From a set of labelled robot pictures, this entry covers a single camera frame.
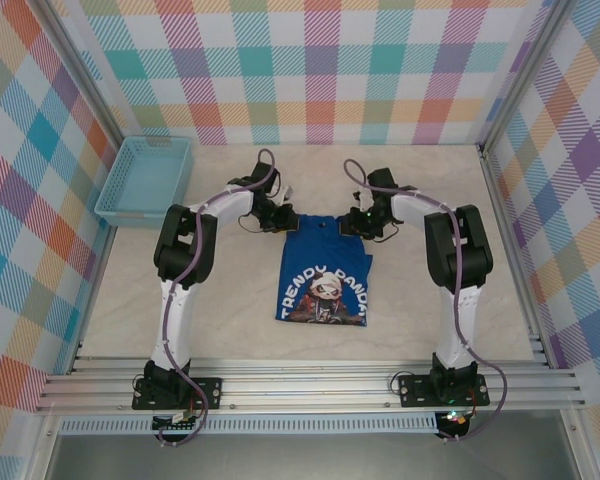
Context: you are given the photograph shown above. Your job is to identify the aluminium frame post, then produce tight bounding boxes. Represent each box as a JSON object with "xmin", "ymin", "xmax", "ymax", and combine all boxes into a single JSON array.
[
  {"xmin": 27, "ymin": 0, "xmax": 134, "ymax": 149},
  {"xmin": 477, "ymin": 0, "xmax": 581, "ymax": 151}
]

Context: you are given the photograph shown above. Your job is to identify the grey metal panel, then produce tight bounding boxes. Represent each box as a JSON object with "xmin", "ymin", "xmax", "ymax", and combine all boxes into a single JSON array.
[{"xmin": 44, "ymin": 433, "xmax": 579, "ymax": 480}]

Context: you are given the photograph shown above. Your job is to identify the aluminium mounting rail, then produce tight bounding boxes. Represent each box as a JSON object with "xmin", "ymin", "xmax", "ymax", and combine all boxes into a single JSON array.
[{"xmin": 34, "ymin": 355, "xmax": 586, "ymax": 415}]

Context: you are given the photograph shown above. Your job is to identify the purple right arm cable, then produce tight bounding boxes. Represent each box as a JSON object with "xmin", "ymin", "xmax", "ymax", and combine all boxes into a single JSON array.
[{"xmin": 343, "ymin": 158, "xmax": 511, "ymax": 444}]

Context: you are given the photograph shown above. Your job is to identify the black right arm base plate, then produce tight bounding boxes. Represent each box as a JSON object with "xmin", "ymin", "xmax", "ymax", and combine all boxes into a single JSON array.
[{"xmin": 397, "ymin": 372, "xmax": 491, "ymax": 409}]

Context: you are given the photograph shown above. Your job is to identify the slotted grey cable duct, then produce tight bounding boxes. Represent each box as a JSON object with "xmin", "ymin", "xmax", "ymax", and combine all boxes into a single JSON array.
[{"xmin": 59, "ymin": 412, "xmax": 439, "ymax": 435}]

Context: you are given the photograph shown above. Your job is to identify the thin black cable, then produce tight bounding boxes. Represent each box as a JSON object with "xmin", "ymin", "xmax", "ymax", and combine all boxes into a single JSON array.
[
  {"xmin": 374, "ymin": 219, "xmax": 402, "ymax": 244},
  {"xmin": 237, "ymin": 213, "xmax": 269, "ymax": 234}
]

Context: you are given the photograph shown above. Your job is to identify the small circuit board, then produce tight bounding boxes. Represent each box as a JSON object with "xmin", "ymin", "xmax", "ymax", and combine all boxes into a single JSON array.
[
  {"xmin": 437, "ymin": 409, "xmax": 474, "ymax": 437},
  {"xmin": 152, "ymin": 410, "xmax": 201, "ymax": 434}
]

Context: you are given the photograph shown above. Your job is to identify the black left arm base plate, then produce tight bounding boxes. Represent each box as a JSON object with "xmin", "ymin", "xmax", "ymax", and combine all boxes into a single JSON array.
[{"xmin": 131, "ymin": 375, "xmax": 224, "ymax": 411}]

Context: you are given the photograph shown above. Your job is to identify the light blue plastic basket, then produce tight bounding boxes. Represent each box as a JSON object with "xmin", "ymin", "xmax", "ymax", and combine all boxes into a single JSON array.
[{"xmin": 93, "ymin": 135, "xmax": 196, "ymax": 230}]

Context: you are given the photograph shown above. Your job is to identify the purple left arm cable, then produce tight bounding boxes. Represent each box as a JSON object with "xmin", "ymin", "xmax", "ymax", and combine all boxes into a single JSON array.
[{"xmin": 157, "ymin": 148, "xmax": 276, "ymax": 449}]

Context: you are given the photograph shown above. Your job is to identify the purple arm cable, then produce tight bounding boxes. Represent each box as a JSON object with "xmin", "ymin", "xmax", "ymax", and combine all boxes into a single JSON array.
[
  {"xmin": 343, "ymin": 158, "xmax": 511, "ymax": 444},
  {"xmin": 157, "ymin": 148, "xmax": 276, "ymax": 449}
]

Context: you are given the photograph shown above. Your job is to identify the blue t-shirt with panda print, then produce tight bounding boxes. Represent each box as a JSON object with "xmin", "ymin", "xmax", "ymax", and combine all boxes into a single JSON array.
[{"xmin": 272, "ymin": 213, "xmax": 374, "ymax": 329}]

